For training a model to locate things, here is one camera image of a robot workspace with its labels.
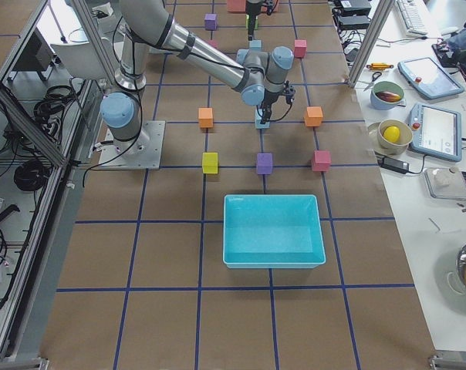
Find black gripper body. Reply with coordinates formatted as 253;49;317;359
258;89;282;113
245;0;272;16

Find light blue foam block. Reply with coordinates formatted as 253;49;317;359
255;116;270;130
248;39;262;51

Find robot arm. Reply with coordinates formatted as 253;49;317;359
116;1;306;165

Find green foam block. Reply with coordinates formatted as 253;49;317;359
245;15;258;30

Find pink plastic tray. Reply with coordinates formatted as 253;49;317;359
226;0;280;13

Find purple foam block left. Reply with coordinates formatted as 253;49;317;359
204;13;218;31

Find purple foam block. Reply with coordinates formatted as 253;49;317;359
256;153;273;175
204;13;218;31

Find pink foam block left inner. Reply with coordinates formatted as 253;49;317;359
208;39;218;49

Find pink foam block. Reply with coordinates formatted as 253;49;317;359
293;39;307;59
311;150;332;172
208;39;218;49

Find orange foam block outer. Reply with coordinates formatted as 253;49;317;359
304;106;324;127

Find purple foam block right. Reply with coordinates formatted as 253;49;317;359
256;153;273;175

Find pink foam block left outer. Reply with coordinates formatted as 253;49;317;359
293;39;307;59

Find orange foam block near base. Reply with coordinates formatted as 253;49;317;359
198;107;214;129

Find yellow foam block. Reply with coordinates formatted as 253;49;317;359
201;152;219;174

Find pink foam block right outer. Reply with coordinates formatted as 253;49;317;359
311;150;332;172

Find black scissors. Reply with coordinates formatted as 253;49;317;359
364;71;382;91

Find blue bowl with fruit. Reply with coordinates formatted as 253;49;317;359
370;81;404;110

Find teal plastic tray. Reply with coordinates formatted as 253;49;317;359
223;194;326;269

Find cream bowl with lemon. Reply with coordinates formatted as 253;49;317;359
377;119;413;154

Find black power adapter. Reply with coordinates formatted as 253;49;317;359
379;156;409;174

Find teach pendant far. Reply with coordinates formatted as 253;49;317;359
397;57;464;100

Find teach pendant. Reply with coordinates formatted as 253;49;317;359
397;57;464;100
408;103;462;163

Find white keyboard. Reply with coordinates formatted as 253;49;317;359
394;0;428;37

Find teach pendant near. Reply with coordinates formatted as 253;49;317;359
408;103;462;163

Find white chair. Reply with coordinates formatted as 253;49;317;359
50;42;106;80

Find kitchen scale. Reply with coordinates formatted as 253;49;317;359
424;166;466;200

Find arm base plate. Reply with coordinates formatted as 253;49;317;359
99;120;166;170

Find aluminium frame post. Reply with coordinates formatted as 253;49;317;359
347;0;395;88

